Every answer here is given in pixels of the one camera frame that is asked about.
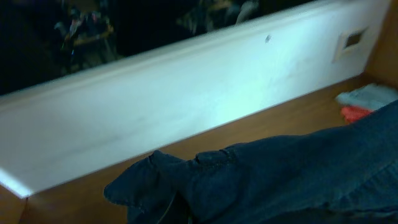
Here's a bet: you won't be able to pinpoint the light grey t-shirt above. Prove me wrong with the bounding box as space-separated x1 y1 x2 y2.
336 83 397 111

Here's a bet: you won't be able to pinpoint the red garment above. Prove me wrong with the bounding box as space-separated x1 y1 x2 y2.
340 106 372 124

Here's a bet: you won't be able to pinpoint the navy blue shorts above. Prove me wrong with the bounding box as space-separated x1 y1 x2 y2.
104 102 397 223

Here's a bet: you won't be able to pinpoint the white wall socket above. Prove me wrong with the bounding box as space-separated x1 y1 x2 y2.
332 26 369 63

